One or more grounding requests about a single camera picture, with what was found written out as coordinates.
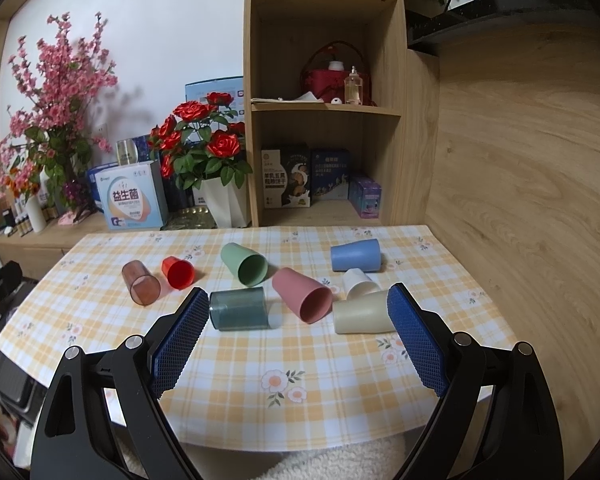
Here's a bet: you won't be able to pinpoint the red plastic cup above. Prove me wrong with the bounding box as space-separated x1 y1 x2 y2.
161 256 195 290

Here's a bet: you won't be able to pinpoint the teal transparent cup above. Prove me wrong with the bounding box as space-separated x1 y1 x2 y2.
209 287 270 332

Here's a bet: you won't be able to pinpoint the white and black snack box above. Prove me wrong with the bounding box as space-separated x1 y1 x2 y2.
261 144 311 209

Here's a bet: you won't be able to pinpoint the yellow plaid tablecloth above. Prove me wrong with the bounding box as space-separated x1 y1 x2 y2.
0 226 516 452

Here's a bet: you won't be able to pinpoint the pink plastic cup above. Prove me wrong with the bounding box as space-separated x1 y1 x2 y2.
272 268 332 324

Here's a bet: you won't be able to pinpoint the light blue probiotic box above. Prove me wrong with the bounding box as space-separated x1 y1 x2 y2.
95 160 169 231

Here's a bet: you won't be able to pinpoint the dark blue box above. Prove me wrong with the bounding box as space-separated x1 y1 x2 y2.
310 148 350 203

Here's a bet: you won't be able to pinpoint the glass perfume bottle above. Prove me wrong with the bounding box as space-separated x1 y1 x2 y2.
344 66 363 105

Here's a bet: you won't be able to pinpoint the white flower vase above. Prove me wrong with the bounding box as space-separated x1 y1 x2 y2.
193 178 251 229

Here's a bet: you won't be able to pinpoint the white plastic cup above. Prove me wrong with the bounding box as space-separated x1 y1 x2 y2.
342 268 380 300

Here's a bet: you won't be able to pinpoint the blue plastic cup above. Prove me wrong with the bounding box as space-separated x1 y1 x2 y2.
330 238 381 272

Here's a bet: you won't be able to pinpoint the pink blossom branches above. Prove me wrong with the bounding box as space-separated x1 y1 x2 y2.
0 13 118 211

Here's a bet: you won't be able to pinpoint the red rose bouquet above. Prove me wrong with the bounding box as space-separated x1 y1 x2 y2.
148 91 252 190

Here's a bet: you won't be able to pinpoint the purple small box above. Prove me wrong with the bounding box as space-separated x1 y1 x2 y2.
349 177 381 219

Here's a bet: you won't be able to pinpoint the brown transparent cup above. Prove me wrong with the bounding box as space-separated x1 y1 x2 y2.
121 260 161 307

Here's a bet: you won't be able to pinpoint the low wooden cabinet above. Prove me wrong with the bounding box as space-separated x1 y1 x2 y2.
0 212 108 280

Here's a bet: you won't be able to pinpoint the wooden shelf unit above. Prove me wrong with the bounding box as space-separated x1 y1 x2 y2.
244 0 439 226

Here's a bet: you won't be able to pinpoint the red basket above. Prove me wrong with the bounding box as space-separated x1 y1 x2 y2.
300 40 374 105

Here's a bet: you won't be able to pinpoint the beige plastic cup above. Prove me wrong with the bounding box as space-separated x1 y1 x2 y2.
332 290 396 335

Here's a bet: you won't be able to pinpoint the green plastic cup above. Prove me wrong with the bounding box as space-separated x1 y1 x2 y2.
221 243 268 287

